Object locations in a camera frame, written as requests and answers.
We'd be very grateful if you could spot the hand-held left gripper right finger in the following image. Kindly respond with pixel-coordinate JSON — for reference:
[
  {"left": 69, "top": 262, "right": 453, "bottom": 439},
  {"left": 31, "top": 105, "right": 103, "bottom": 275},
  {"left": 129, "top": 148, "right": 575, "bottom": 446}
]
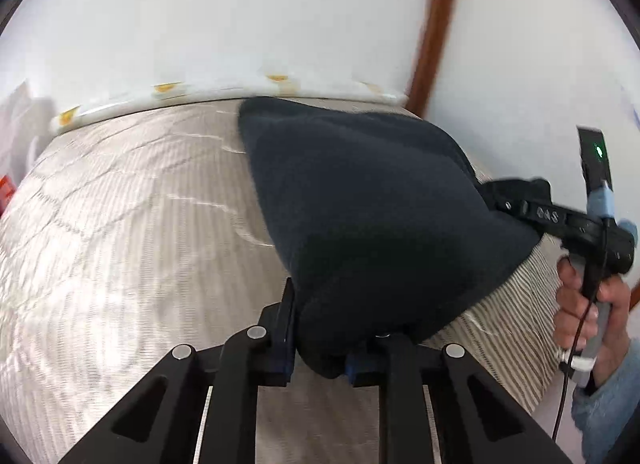
[{"left": 345, "top": 334, "right": 576, "bottom": 464}]

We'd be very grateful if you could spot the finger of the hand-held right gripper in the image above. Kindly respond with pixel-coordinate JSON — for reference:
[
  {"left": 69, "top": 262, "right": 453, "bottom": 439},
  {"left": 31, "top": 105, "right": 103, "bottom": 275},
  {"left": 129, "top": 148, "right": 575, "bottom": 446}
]
[{"left": 480, "top": 178, "right": 552, "bottom": 225}]

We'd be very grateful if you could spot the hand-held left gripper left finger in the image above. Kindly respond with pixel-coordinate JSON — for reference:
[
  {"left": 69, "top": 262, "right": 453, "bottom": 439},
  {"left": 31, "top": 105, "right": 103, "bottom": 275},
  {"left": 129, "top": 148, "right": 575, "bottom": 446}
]
[{"left": 60, "top": 278, "right": 296, "bottom": 464}]

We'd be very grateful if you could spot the black knit sweater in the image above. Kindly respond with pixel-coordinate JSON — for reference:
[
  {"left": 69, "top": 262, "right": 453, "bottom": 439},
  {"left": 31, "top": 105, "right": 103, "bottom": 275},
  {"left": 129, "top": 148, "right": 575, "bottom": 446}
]
[{"left": 237, "top": 96, "right": 543, "bottom": 380}]

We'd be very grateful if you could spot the person's right forearm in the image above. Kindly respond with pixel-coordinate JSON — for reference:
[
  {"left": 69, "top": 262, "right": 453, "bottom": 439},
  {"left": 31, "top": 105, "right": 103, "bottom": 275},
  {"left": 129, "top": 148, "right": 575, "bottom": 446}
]
[{"left": 570, "top": 339, "right": 640, "bottom": 464}]

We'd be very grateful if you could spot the person's right hand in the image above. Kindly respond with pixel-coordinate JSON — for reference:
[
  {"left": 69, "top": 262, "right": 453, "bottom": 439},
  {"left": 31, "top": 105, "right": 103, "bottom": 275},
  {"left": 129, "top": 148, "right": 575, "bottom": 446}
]
[{"left": 555, "top": 258, "right": 632, "bottom": 387}]

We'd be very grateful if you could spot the grey striped bed sheet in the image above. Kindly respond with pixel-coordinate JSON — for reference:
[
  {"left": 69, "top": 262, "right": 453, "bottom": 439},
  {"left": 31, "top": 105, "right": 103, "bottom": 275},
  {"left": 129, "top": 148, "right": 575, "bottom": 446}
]
[{"left": 0, "top": 96, "right": 568, "bottom": 464}]

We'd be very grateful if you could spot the white pillow with duck print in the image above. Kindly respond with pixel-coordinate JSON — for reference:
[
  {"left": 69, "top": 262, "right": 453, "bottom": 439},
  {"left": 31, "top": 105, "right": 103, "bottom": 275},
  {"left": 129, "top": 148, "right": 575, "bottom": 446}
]
[{"left": 50, "top": 61, "right": 408, "bottom": 137}]

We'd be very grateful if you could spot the white plastic shopping bag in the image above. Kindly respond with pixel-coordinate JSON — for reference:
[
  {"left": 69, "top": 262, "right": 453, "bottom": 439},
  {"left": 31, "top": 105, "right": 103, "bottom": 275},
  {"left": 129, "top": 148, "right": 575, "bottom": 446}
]
[{"left": 0, "top": 81, "right": 56, "bottom": 217}]

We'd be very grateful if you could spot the thin black cable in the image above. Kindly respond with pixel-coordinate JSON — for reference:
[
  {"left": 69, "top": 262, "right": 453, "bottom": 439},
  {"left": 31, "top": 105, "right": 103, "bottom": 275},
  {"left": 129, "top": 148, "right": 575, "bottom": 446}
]
[{"left": 552, "top": 216, "right": 613, "bottom": 442}]

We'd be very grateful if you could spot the brown wooden door frame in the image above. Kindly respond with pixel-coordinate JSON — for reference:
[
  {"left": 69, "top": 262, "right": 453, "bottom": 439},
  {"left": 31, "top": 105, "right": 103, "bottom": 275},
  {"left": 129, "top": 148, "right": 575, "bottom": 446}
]
[{"left": 405, "top": 0, "right": 461, "bottom": 117}]

